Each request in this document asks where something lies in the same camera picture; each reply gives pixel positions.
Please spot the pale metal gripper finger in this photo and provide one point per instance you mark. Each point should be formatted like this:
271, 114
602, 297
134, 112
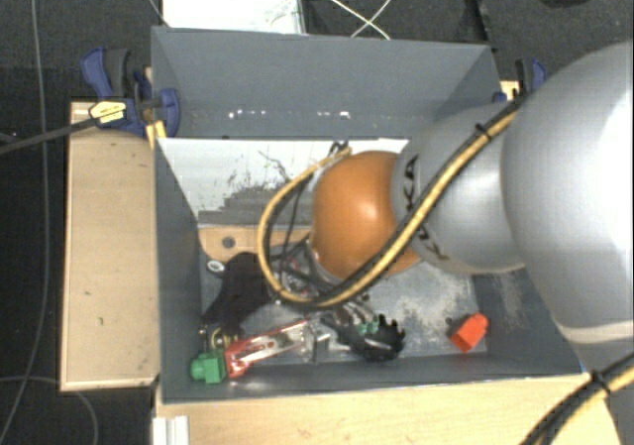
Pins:
292, 334
321, 345

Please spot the red metal tool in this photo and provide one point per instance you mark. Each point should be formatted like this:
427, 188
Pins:
243, 354

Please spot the black cloth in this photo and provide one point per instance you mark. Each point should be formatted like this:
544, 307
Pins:
243, 284

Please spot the small brass fitting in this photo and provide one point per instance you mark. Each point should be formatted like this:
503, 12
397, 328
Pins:
215, 336

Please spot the green plastic block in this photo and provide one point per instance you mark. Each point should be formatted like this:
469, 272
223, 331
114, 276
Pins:
208, 367

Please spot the tan flat block with hole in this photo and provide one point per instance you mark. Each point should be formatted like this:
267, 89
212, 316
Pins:
245, 237

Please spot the orange-red plastic block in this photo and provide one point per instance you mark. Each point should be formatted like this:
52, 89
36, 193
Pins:
469, 332

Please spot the pale wood board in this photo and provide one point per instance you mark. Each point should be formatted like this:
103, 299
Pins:
109, 245

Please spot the grey metal bin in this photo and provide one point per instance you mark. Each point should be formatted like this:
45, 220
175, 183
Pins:
317, 76

